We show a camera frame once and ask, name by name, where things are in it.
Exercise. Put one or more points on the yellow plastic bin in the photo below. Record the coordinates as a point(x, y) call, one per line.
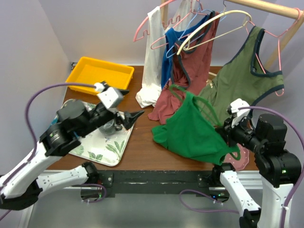
point(90, 71)

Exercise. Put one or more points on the rust red tank top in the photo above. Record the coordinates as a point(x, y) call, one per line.
point(190, 70)

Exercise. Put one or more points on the pink dotted plate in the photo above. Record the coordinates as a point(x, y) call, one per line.
point(242, 162)

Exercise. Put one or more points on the grey ceramic mug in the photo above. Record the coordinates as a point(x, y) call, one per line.
point(110, 128)

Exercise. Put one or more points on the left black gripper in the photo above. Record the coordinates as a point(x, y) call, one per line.
point(130, 118)

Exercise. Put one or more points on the bright green tank top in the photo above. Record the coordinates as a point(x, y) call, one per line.
point(188, 134)

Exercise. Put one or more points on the green plastic hanger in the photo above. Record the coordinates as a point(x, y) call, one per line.
point(205, 108)

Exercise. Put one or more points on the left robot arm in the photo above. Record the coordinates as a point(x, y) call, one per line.
point(24, 185)

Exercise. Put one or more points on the wooden clothes rail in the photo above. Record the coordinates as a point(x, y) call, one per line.
point(268, 7)

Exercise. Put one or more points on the small pink wire hanger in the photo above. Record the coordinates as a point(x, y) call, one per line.
point(164, 39)

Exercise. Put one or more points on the olive green tank top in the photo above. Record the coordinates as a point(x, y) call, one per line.
point(242, 77)

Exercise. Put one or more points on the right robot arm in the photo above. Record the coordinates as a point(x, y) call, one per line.
point(279, 169)

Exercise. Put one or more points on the light blue wire hanger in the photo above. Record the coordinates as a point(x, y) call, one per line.
point(191, 24)

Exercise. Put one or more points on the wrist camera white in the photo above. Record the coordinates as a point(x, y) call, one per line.
point(238, 111)
point(109, 96)

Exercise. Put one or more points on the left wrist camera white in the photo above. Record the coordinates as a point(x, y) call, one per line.
point(109, 96)

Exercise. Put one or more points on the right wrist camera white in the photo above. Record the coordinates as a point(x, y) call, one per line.
point(238, 111)

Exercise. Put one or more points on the floral serving tray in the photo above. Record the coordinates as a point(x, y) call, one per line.
point(103, 149)

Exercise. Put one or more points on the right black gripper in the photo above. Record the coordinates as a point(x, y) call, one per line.
point(227, 131)

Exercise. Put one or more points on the cream wooden hanger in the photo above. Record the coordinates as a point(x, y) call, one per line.
point(186, 45)

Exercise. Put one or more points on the pink hanger right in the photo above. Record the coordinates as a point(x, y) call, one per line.
point(282, 41)

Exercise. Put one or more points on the blue tank top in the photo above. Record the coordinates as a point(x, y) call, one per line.
point(167, 66)

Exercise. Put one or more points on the white tank top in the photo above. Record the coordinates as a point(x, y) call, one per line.
point(152, 71)

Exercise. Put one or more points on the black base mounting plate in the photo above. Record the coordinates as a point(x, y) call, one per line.
point(158, 182)

